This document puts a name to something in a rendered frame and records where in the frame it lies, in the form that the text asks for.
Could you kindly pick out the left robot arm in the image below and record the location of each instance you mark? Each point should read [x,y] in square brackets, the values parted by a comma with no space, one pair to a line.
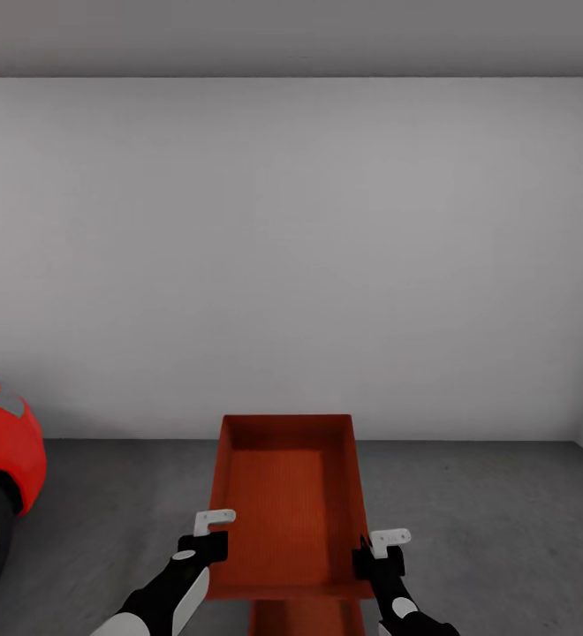
[165,605]

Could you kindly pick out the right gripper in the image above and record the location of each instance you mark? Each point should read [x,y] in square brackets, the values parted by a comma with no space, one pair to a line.
[365,566]

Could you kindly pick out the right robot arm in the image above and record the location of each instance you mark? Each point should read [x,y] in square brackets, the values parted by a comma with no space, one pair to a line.
[383,564]

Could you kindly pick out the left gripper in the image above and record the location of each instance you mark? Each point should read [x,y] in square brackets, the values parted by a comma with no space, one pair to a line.
[216,544]

